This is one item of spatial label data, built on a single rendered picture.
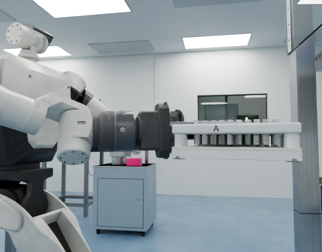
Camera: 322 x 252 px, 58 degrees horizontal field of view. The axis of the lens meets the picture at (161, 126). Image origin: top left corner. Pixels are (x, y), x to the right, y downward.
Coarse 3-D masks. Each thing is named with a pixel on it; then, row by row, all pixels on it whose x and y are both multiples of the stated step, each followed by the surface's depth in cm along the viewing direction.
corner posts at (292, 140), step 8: (176, 136) 60; (184, 136) 60; (280, 136) 74; (288, 136) 53; (296, 136) 53; (176, 144) 60; (184, 144) 60; (280, 144) 73; (288, 144) 53; (296, 144) 53
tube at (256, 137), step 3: (255, 120) 58; (258, 120) 58; (255, 135) 58; (258, 135) 58; (255, 138) 58; (258, 138) 58; (255, 141) 58; (258, 141) 58; (255, 144) 58; (258, 144) 58
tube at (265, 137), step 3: (264, 120) 58; (267, 120) 58; (264, 135) 58; (267, 135) 57; (264, 138) 58; (267, 138) 57; (264, 141) 58; (267, 141) 57; (264, 144) 58; (267, 144) 57
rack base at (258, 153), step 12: (180, 156) 59; (192, 156) 59; (204, 156) 58; (216, 156) 57; (228, 156) 56; (240, 156) 55; (252, 156) 55; (264, 156) 54; (276, 156) 53; (288, 156) 52; (300, 156) 52
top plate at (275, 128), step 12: (180, 132) 60; (192, 132) 59; (204, 132) 58; (216, 132) 57; (228, 132) 56; (240, 132) 56; (252, 132) 55; (264, 132) 54; (276, 132) 54; (288, 132) 53; (300, 132) 52
